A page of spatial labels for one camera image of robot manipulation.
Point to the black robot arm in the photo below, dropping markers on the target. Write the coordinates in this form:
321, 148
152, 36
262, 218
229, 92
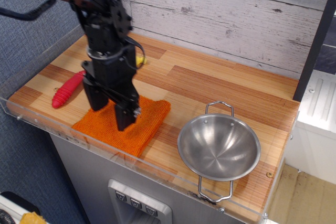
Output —
105, 23

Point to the silver dispenser button panel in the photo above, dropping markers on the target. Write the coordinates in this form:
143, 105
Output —
133, 206

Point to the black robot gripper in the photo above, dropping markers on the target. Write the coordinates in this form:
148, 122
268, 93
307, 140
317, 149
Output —
109, 77

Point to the grey toy fridge cabinet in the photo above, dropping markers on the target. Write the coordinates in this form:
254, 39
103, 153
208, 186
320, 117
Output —
90, 172

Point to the white ribbed side unit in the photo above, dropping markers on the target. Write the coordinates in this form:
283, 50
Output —
311, 147

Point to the red handled metal fork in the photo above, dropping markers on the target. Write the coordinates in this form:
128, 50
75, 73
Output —
67, 89

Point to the yellow plastic banana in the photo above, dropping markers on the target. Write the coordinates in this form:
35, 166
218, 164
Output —
140, 61

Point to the clear acrylic table guard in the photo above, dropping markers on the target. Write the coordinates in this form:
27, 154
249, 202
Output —
180, 84

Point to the orange knitted towel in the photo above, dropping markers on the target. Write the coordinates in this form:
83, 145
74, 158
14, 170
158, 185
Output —
131, 127

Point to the steel two-handled colander bowl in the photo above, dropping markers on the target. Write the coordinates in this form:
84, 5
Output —
218, 147

